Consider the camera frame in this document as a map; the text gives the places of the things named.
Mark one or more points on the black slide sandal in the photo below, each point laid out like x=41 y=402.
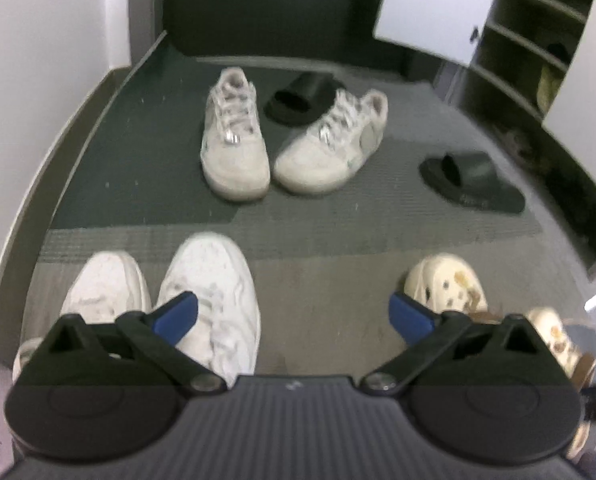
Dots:
x=318 y=87
x=483 y=185

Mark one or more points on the dark door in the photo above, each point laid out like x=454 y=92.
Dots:
x=278 y=5

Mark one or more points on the chunky white lace-up sneaker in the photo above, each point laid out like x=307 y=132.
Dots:
x=213 y=270
x=103 y=285

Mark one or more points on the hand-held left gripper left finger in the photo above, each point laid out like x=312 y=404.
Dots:
x=178 y=317

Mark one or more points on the worn white sneaker silver tag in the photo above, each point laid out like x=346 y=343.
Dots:
x=238 y=165

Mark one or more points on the dark worn shoe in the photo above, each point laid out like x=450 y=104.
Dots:
x=520 y=142

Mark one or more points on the small dark shoe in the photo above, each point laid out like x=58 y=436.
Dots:
x=558 y=52

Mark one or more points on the white sneaker with grey swoosh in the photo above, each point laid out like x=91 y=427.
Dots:
x=308 y=160

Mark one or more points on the grey shoe cabinet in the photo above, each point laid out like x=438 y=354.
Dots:
x=528 y=45

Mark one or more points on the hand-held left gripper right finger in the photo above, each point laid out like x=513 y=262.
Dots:
x=410 y=319

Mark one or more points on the yellow-green shoe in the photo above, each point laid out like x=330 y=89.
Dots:
x=548 y=87

